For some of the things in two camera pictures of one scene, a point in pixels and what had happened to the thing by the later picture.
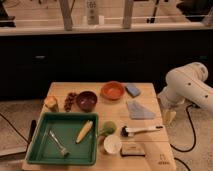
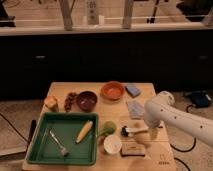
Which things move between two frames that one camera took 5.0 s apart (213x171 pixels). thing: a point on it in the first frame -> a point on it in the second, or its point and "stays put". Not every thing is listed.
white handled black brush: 129,132 stays put
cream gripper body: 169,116 -> 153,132
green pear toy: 109,128 stays put
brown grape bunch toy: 69,100 stays put
